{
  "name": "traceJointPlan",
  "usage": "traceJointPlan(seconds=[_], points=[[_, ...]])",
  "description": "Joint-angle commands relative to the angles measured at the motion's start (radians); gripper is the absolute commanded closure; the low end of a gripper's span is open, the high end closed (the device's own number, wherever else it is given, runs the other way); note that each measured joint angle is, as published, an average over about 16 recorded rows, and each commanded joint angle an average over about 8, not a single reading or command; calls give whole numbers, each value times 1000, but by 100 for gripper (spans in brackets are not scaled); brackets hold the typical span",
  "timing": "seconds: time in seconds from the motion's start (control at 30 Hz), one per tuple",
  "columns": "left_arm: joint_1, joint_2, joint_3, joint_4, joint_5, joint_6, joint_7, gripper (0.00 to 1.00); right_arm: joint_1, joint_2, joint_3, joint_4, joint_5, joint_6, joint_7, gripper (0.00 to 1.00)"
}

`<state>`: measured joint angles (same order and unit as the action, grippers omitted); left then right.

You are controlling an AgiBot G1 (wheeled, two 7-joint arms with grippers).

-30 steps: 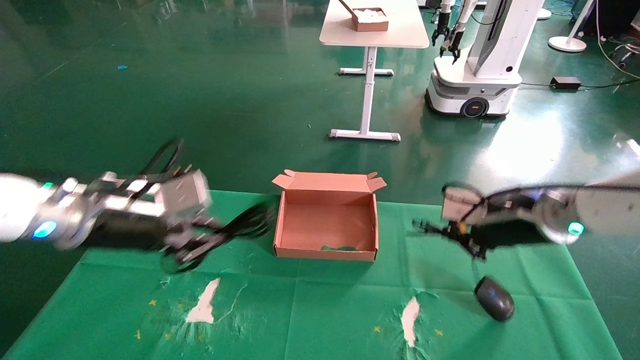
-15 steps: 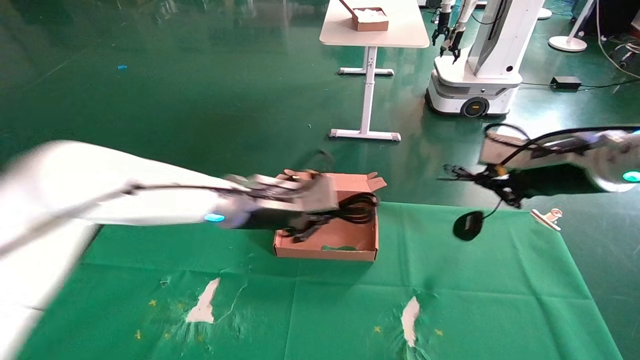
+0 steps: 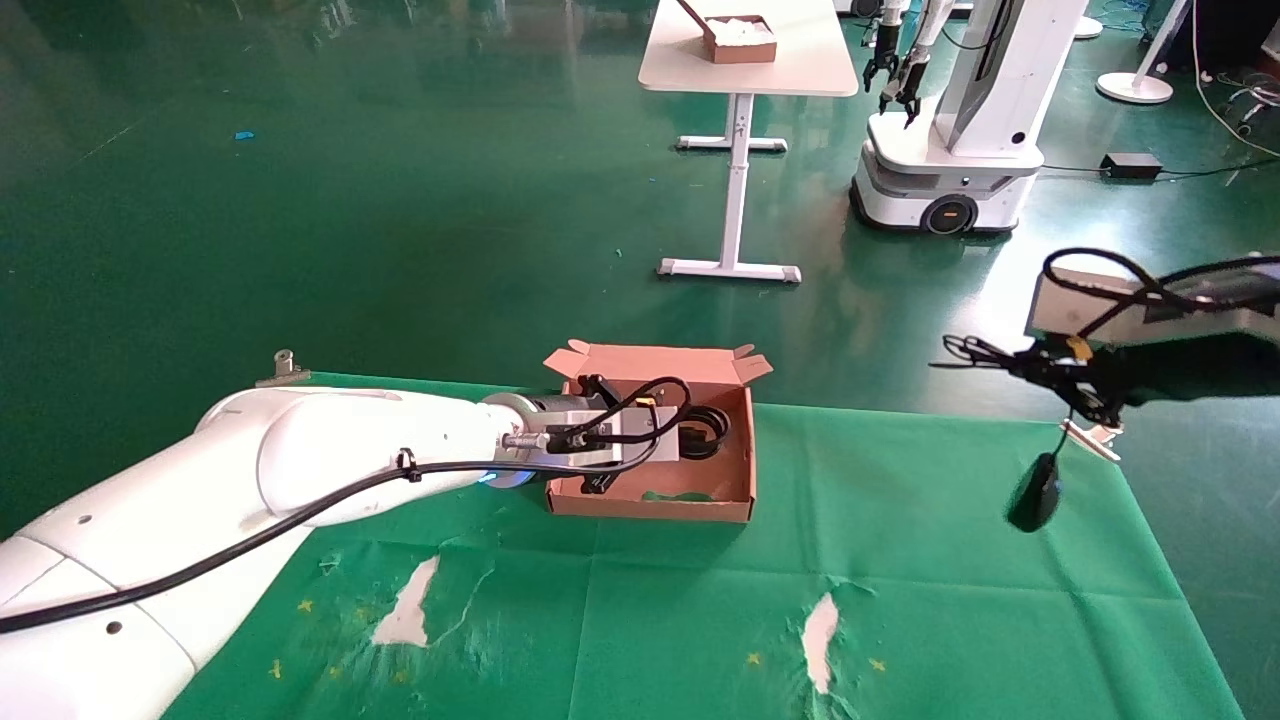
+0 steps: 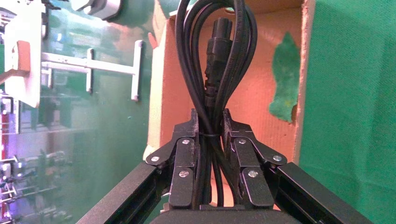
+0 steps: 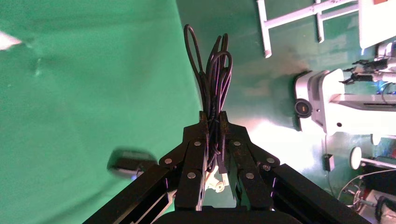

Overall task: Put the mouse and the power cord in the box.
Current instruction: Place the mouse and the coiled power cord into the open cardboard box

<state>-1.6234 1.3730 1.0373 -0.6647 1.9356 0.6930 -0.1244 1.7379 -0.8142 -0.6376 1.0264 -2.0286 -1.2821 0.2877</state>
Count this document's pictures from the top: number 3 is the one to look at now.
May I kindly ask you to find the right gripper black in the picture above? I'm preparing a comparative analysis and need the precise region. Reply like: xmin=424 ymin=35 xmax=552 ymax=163
xmin=1010 ymin=335 xmax=1280 ymax=429

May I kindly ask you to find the open brown cardboard box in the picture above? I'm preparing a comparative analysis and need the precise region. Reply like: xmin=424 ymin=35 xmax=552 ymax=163
xmin=543 ymin=338 xmax=776 ymax=526

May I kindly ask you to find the small brown cardboard box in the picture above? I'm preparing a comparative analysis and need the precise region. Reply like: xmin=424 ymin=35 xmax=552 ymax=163
xmin=678 ymin=0 xmax=779 ymax=66

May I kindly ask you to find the silver binder clip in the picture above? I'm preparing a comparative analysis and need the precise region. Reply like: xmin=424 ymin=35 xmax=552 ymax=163
xmin=254 ymin=348 xmax=312 ymax=390
xmin=1059 ymin=420 xmax=1127 ymax=464

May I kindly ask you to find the green table cloth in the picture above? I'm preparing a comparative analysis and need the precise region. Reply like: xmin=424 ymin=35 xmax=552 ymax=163
xmin=160 ymin=372 xmax=1246 ymax=720

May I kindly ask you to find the black power adapter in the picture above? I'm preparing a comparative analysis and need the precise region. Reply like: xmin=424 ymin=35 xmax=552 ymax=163
xmin=1100 ymin=153 xmax=1165 ymax=182

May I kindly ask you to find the white wheeled robot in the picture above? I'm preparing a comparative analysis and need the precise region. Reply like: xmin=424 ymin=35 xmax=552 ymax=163
xmin=850 ymin=0 xmax=1093 ymax=237

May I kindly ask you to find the white round stand base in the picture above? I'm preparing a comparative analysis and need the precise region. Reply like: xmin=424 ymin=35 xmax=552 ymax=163
xmin=1096 ymin=0 xmax=1193 ymax=106

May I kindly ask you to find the small black robot gripper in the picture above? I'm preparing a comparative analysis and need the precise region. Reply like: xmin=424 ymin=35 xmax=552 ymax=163
xmin=864 ymin=38 xmax=903 ymax=94
xmin=879 ymin=55 xmax=928 ymax=129

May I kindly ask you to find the white crumpled filling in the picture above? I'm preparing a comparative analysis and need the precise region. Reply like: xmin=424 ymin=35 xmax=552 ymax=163
xmin=712 ymin=14 xmax=777 ymax=47

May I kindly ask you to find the right wrist grey camera box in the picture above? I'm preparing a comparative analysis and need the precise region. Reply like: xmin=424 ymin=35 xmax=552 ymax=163
xmin=1025 ymin=255 xmax=1280 ymax=347

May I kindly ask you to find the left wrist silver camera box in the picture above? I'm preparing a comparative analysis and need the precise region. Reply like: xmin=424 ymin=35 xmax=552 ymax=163
xmin=505 ymin=395 xmax=683 ymax=473

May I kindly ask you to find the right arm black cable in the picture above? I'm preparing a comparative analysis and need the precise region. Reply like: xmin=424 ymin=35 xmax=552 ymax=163
xmin=1043 ymin=247 xmax=1280 ymax=338

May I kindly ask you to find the thin black adapter cable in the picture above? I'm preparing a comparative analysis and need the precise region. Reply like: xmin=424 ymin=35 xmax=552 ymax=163
xmin=1038 ymin=155 xmax=1280 ymax=187

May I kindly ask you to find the thin white floor cable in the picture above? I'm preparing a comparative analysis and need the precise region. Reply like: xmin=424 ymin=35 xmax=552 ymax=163
xmin=1190 ymin=0 xmax=1280 ymax=161

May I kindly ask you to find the white pedestal table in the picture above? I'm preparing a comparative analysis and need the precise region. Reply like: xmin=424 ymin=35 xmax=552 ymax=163
xmin=638 ymin=0 xmax=861 ymax=285

